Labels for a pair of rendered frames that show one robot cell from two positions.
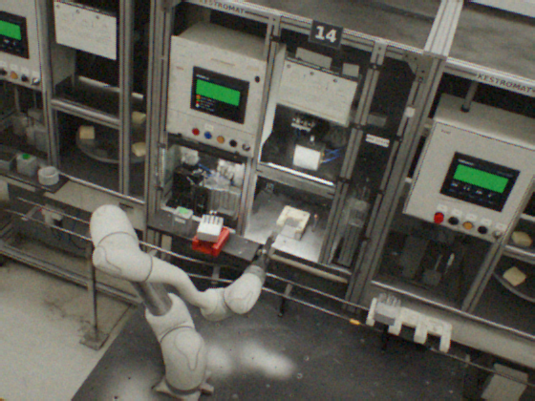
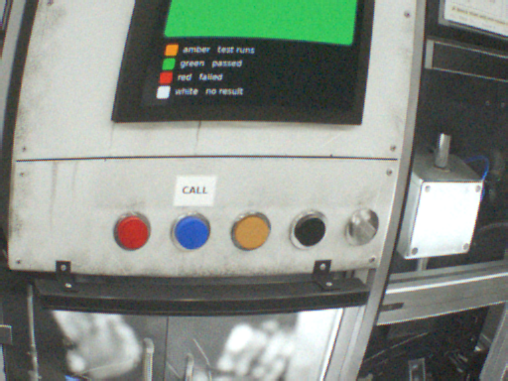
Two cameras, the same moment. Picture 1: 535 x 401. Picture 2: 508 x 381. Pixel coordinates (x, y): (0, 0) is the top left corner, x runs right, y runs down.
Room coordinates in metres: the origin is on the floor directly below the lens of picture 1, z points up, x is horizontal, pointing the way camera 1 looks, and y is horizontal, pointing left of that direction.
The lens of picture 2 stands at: (1.41, 0.95, 1.89)
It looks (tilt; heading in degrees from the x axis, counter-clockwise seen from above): 21 degrees down; 322
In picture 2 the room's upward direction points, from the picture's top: 9 degrees clockwise
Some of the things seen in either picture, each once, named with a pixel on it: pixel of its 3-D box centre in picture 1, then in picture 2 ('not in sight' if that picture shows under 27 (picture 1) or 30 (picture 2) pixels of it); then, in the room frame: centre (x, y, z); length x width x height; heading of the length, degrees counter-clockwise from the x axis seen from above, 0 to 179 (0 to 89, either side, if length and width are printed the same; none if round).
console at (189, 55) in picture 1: (224, 89); (185, 21); (2.43, 0.28, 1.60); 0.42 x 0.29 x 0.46; 77
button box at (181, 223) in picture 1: (182, 220); not in sight; (2.24, 0.38, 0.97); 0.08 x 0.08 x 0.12; 77
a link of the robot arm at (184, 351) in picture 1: (185, 355); not in sight; (1.57, 0.21, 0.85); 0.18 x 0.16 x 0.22; 30
